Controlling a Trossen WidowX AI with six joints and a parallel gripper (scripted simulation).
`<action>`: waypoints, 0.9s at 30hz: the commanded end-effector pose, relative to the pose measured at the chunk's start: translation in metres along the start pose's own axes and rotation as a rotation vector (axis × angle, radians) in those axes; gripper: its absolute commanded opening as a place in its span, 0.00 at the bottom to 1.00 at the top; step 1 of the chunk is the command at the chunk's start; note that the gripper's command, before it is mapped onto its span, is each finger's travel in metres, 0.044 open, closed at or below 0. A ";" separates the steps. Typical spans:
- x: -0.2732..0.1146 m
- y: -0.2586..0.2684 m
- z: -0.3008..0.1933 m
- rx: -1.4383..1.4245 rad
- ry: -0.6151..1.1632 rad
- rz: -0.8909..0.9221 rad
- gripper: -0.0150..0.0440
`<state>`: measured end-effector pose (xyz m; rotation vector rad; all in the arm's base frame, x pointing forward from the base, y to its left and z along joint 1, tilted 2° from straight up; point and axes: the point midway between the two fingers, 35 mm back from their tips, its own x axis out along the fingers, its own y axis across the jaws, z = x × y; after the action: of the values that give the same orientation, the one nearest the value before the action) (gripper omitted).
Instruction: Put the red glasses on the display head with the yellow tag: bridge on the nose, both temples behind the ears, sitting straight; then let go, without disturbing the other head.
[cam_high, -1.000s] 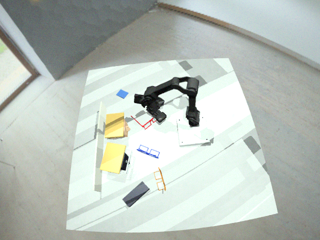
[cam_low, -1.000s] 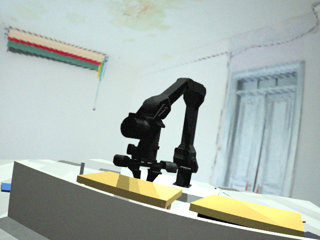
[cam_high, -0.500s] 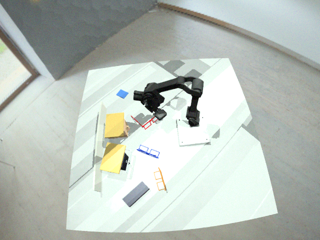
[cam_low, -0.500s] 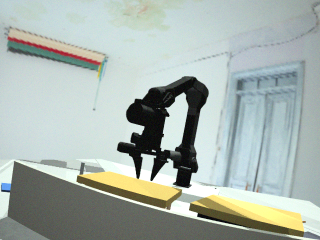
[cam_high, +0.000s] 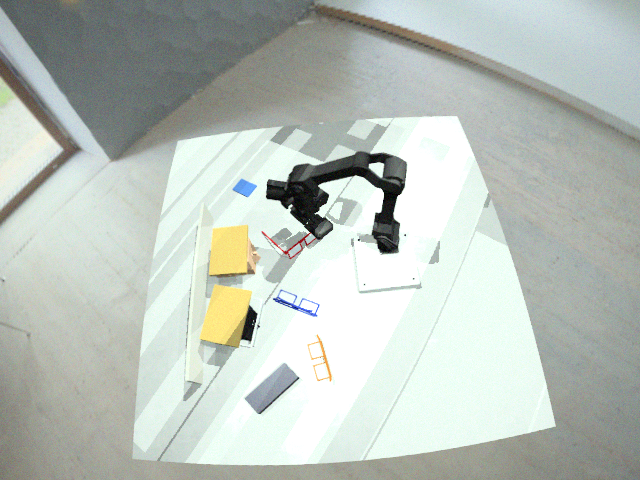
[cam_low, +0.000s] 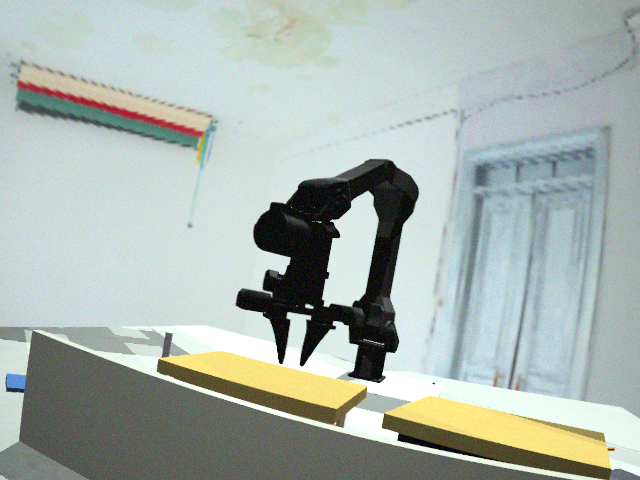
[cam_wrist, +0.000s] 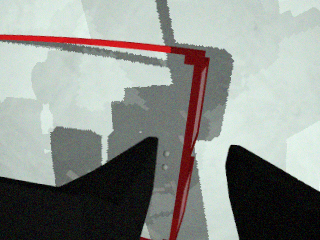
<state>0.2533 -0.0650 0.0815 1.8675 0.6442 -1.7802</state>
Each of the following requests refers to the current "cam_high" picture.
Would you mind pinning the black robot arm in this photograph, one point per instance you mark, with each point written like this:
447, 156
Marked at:
302, 184

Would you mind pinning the blue block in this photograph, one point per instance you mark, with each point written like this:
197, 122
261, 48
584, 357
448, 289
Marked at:
244, 187

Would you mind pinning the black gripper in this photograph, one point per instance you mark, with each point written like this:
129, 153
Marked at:
318, 226

